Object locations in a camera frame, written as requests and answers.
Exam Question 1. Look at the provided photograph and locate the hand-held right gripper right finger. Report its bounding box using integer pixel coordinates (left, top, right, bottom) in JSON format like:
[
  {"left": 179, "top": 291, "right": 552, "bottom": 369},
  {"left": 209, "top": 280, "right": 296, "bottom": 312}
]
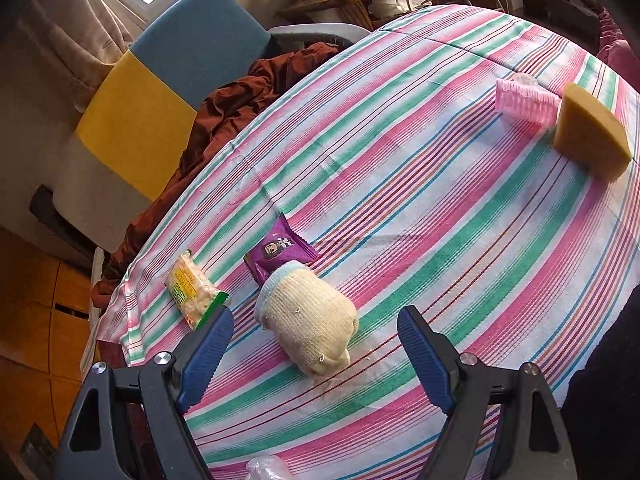
[{"left": 396, "top": 305, "right": 578, "bottom": 480}]

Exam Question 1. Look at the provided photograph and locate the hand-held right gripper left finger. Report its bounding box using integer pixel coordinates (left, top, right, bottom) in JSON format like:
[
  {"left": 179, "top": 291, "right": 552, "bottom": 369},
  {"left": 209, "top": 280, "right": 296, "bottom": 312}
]
[{"left": 54, "top": 305, "right": 235, "bottom": 480}]

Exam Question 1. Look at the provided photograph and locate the cream knitted glove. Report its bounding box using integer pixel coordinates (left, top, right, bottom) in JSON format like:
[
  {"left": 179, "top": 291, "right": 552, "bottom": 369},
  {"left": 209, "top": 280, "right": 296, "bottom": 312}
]
[{"left": 254, "top": 261, "right": 359, "bottom": 378}]

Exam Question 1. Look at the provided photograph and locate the purple snack packet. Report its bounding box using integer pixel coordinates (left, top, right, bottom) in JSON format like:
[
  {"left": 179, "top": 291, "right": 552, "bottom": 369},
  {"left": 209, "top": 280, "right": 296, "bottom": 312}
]
[{"left": 243, "top": 214, "right": 320, "bottom": 287}]

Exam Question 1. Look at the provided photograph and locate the yellow-brown sponge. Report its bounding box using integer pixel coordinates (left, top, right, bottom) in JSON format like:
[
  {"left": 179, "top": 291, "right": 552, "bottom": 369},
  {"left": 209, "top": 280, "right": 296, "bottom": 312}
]
[{"left": 552, "top": 82, "right": 633, "bottom": 182}]

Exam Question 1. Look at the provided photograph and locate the green and white snack packet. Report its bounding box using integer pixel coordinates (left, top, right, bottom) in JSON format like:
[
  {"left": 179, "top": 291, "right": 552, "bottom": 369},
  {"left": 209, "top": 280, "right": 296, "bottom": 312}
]
[{"left": 166, "top": 249, "right": 230, "bottom": 331}]

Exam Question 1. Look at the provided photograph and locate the clear plastic wrapper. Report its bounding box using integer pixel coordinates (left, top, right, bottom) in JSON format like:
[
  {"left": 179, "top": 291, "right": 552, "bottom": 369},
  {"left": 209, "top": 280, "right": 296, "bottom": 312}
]
[{"left": 245, "top": 455, "right": 293, "bottom": 480}]

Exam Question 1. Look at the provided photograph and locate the orange wooden cabinet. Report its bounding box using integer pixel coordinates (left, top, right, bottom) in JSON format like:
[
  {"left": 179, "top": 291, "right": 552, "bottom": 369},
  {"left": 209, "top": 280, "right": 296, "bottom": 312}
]
[{"left": 0, "top": 225, "right": 96, "bottom": 480}]

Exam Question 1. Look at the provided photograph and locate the person's dark clothing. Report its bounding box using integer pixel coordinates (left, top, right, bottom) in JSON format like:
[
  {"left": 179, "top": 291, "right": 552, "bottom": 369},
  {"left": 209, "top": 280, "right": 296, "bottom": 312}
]
[{"left": 565, "top": 305, "right": 640, "bottom": 480}]

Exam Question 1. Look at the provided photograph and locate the grey yellow blue sofa chair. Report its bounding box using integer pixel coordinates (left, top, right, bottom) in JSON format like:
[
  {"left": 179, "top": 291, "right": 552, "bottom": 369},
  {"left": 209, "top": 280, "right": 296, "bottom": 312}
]
[{"left": 52, "top": 0, "right": 373, "bottom": 216}]

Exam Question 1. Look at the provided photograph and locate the rust-brown blanket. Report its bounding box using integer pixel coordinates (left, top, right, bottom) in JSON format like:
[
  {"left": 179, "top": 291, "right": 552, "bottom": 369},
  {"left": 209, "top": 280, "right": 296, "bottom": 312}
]
[{"left": 90, "top": 42, "right": 341, "bottom": 311}]

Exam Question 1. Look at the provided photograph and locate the beige patterned curtain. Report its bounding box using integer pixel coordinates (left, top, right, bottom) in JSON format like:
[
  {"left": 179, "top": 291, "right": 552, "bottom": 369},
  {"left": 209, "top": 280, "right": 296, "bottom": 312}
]
[{"left": 17, "top": 0, "right": 136, "bottom": 111}]

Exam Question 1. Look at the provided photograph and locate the pink blanket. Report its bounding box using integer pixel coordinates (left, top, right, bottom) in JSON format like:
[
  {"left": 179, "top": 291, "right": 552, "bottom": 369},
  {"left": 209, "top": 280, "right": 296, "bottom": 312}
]
[{"left": 595, "top": 7, "right": 640, "bottom": 86}]

